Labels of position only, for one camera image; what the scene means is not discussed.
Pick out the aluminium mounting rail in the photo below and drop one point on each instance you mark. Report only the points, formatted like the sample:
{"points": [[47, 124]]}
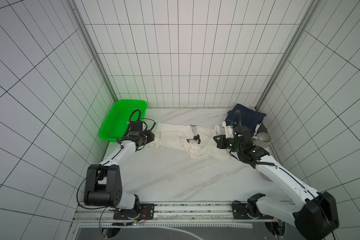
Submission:
{"points": [[175, 215]]}

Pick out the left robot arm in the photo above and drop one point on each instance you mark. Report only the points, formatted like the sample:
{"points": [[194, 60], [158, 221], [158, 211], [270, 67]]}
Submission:
{"points": [[103, 183]]}

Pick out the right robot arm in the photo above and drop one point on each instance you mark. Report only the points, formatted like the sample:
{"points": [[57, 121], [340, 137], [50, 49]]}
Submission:
{"points": [[312, 213]]}

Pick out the white t shirt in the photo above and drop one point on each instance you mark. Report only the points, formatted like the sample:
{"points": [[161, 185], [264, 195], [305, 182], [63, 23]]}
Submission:
{"points": [[196, 141]]}

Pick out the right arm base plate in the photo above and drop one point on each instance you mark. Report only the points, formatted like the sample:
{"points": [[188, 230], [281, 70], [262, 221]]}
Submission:
{"points": [[241, 211]]}

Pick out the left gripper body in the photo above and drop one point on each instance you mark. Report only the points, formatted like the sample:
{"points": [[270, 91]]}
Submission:
{"points": [[148, 137]]}

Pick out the folded navy t shirt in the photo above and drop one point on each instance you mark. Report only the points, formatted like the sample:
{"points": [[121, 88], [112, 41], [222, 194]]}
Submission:
{"points": [[249, 118]]}

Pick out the ribbed white cup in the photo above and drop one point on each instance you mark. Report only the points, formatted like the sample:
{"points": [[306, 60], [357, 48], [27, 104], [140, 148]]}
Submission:
{"points": [[262, 140]]}

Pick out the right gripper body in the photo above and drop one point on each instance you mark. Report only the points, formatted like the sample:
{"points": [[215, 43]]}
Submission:
{"points": [[223, 142]]}

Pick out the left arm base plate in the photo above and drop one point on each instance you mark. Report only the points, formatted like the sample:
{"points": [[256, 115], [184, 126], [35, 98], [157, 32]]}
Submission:
{"points": [[133, 211]]}

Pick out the green plastic basket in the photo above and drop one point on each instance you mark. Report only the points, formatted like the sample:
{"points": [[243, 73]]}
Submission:
{"points": [[117, 120]]}

